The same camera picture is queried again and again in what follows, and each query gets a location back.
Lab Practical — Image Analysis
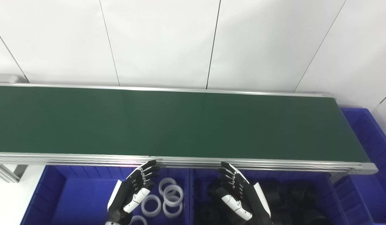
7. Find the blue bin with white rings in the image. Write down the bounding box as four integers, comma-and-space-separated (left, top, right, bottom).
20, 165, 193, 225

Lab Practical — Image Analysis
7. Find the black toothed ring part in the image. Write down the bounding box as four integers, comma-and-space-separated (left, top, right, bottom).
290, 184, 317, 207
199, 205, 225, 225

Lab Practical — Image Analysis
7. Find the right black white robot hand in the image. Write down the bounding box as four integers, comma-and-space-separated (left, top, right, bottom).
216, 162, 272, 225

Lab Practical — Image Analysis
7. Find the empty blue bin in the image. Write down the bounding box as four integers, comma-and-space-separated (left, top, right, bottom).
334, 108, 386, 225

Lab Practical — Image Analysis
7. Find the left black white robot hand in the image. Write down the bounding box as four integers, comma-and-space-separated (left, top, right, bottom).
106, 160, 160, 223

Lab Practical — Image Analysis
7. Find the grey conveyor motor housing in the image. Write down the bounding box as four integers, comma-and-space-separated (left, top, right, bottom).
0, 74, 20, 84

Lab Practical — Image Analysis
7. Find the green conveyor belt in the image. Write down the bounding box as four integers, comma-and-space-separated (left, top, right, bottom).
0, 83, 378, 175
0, 86, 370, 163

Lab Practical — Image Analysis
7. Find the aluminium conveyor leg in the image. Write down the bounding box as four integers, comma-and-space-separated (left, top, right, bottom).
329, 173, 350, 185
0, 164, 28, 183

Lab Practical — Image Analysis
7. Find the blue bin with black parts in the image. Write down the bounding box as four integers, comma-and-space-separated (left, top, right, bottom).
190, 169, 365, 225

